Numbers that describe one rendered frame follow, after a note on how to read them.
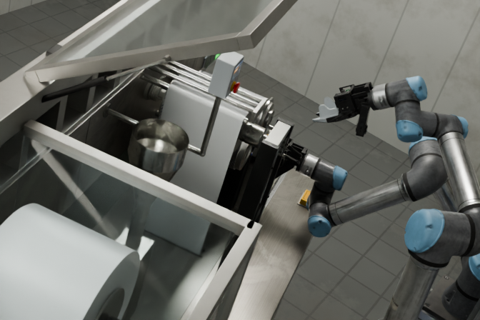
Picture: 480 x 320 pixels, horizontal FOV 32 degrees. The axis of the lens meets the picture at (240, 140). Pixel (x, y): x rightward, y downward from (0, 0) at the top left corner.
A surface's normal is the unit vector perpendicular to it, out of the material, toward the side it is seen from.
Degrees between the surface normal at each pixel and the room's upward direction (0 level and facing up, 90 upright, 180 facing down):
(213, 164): 90
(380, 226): 0
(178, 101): 90
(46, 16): 0
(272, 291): 0
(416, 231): 82
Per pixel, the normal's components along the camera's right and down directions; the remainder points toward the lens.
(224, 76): -0.35, 0.45
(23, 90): 0.26, -0.80
